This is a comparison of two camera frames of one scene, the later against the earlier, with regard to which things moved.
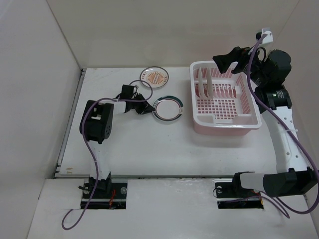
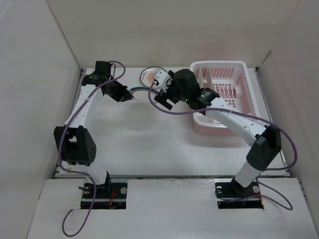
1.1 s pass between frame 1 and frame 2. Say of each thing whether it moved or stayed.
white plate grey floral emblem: stayed
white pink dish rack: stayed
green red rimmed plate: moved
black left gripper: moved
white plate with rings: stayed
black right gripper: moved
